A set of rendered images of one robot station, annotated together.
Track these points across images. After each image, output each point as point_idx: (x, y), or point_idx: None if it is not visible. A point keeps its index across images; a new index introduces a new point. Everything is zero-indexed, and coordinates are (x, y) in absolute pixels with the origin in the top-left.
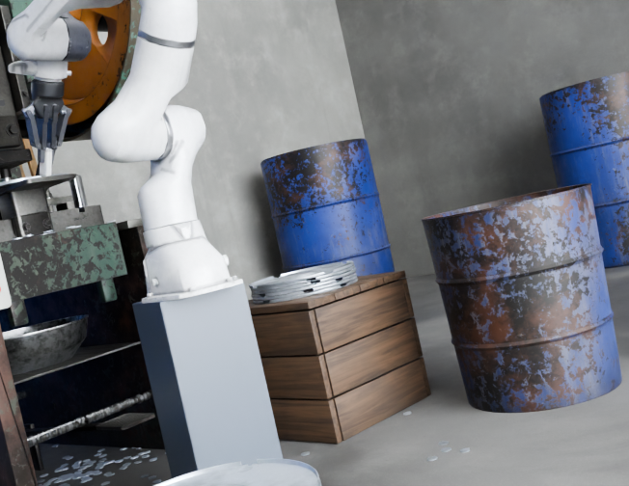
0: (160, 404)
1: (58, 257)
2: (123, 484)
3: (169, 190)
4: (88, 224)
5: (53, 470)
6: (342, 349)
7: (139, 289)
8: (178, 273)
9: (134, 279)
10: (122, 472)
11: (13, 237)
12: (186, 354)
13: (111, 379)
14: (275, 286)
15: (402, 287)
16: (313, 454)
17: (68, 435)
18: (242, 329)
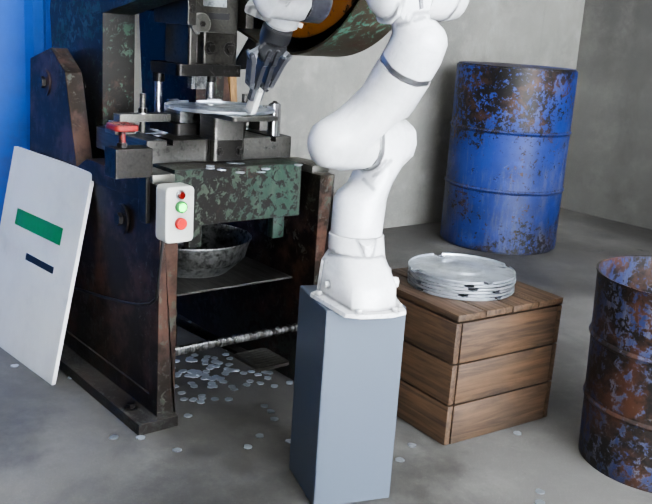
0: (299, 381)
1: (241, 190)
2: (244, 407)
3: (364, 206)
4: (275, 154)
5: (184, 357)
6: (477, 363)
7: (305, 232)
8: (351, 292)
9: (303, 220)
10: (244, 389)
11: (206, 158)
12: (336, 360)
13: (255, 293)
14: (433, 280)
15: (555, 314)
16: (418, 449)
17: (202, 318)
18: (392, 348)
